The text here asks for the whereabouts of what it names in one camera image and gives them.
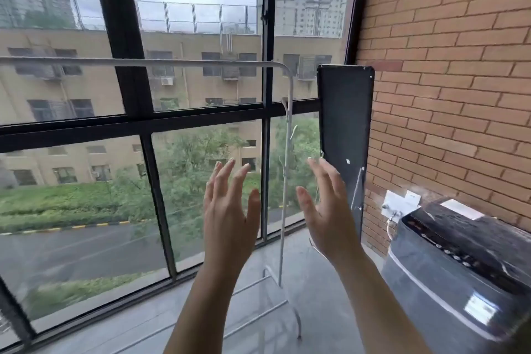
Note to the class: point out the person's right hand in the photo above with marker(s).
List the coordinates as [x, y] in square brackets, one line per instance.
[332, 225]

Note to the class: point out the person's left hand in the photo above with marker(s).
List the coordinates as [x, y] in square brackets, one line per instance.
[228, 225]

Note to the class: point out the dark grey washing machine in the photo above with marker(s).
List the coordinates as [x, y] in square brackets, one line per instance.
[448, 283]

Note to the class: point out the white metal drying rack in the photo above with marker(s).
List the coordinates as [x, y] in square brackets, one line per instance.
[166, 62]

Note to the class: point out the person's right forearm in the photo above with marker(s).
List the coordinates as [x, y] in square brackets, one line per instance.
[373, 308]

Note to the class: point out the person's left forearm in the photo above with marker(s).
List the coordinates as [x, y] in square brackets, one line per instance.
[203, 312]

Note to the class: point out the long beige building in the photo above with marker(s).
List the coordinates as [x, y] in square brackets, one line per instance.
[83, 84]

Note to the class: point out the white tall apartment buildings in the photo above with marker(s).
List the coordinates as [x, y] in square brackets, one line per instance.
[307, 13]

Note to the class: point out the white wall socket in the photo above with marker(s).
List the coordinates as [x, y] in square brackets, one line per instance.
[408, 200]

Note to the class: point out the black metal window frame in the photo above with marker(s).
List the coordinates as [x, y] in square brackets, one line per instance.
[124, 34]

